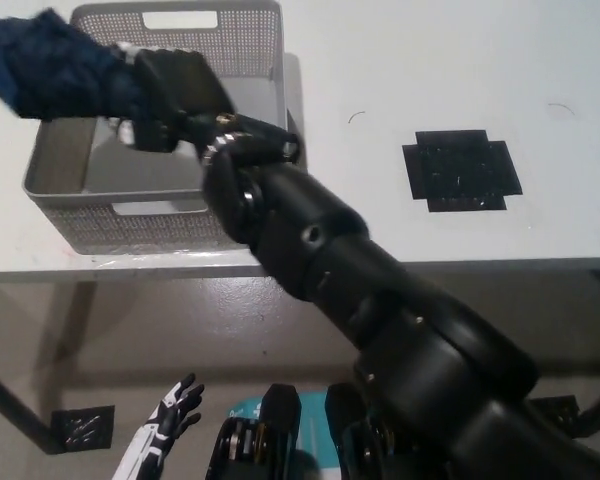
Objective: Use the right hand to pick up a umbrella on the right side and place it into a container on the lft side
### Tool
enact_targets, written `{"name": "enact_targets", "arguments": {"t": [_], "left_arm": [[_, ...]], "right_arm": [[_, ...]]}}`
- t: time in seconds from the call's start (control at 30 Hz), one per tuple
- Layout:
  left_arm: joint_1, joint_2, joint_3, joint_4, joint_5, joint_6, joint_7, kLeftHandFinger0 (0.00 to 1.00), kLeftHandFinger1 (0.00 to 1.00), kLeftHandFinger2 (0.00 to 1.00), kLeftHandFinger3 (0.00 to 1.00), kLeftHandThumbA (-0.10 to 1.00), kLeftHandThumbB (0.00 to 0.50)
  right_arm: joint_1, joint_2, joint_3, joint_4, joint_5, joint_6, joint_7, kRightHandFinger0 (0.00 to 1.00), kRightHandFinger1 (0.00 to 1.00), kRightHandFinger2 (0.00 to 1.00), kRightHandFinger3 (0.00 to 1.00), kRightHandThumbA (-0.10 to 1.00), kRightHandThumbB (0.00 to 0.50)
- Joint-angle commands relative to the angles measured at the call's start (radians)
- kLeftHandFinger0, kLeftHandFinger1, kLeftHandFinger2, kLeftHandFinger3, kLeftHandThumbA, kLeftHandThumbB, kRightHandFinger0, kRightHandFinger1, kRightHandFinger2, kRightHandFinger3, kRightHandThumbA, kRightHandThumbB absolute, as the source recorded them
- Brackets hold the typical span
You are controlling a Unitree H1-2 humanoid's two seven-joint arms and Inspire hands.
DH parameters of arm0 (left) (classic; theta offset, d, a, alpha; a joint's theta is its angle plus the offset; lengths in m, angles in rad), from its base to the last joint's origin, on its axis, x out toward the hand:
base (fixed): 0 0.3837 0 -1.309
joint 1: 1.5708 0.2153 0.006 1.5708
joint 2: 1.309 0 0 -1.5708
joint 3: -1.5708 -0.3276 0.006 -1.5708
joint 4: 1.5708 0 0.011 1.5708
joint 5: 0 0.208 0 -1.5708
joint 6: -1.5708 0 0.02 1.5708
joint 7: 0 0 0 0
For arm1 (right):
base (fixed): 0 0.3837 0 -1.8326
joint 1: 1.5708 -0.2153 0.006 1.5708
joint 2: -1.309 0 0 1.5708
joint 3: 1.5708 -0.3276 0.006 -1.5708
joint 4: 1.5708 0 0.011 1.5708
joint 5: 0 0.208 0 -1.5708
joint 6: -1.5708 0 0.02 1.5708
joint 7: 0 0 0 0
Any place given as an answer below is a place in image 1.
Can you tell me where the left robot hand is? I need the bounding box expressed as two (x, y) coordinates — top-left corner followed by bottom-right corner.
(146, 372), (206, 452)

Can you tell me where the navy umbrella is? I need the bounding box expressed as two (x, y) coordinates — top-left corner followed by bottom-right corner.
(0, 9), (144, 122)

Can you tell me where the black floor tape patch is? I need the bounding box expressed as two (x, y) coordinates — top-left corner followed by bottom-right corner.
(49, 404), (116, 455)
(527, 394), (581, 442)

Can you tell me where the black metal table leg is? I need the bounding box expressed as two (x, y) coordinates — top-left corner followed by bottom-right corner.
(0, 358), (54, 457)

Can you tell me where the grey perforated plastic basket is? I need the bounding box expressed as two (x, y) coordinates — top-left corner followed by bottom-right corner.
(22, 0), (290, 257)

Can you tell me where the black tape patch on table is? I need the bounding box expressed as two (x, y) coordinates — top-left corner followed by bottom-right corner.
(402, 128), (524, 214)

